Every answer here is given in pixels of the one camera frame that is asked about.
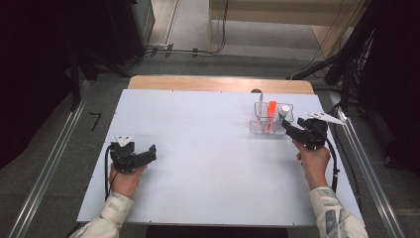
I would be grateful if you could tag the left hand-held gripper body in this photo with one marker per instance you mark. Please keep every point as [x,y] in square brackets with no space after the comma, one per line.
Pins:
[123,157]

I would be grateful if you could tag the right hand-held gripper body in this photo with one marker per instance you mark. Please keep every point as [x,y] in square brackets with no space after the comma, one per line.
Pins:
[315,135]

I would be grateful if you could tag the orange highlighter pen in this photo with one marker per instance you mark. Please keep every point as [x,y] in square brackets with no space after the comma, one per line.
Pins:
[271,110]

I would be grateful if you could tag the clear plastic organizer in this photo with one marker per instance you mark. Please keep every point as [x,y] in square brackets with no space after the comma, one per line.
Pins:
[257,127]

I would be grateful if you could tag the person's left hand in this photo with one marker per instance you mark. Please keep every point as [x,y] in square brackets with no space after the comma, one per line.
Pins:
[125,183]

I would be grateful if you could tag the person's right hand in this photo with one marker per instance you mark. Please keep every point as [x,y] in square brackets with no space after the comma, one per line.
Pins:
[315,165]

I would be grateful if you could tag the white pen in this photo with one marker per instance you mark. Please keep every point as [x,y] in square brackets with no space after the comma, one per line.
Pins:
[261,105]

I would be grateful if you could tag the black metal stand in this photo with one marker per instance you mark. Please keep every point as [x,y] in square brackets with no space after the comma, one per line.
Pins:
[75,82]
[343,66]

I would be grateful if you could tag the light wooden bench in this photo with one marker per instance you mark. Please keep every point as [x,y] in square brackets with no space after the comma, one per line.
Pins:
[280,16]

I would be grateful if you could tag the grey cabinet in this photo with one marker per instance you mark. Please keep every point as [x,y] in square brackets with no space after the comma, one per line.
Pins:
[143,23]

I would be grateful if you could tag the metal floor rail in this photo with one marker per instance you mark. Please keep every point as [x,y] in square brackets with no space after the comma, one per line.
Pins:
[373,178]
[43,175]

